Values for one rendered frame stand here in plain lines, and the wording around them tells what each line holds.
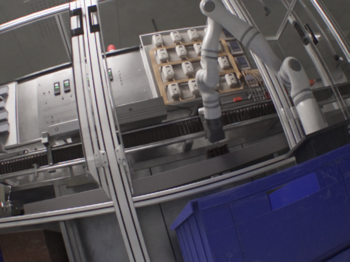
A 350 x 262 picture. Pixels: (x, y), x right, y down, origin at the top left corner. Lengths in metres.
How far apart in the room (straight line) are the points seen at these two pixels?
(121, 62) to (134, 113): 0.70
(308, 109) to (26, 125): 1.74
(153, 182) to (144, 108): 0.41
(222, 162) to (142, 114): 0.46
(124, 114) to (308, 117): 0.91
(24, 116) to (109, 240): 1.08
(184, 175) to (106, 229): 0.51
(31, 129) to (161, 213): 1.05
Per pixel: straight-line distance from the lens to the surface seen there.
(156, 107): 1.59
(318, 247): 0.61
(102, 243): 1.59
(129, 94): 2.06
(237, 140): 1.74
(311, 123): 1.11
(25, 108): 2.22
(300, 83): 1.15
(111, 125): 1.37
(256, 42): 1.21
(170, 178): 1.36
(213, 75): 1.28
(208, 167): 1.39
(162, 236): 1.58
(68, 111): 2.08
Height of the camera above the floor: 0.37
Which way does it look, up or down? 21 degrees up
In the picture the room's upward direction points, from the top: 16 degrees counter-clockwise
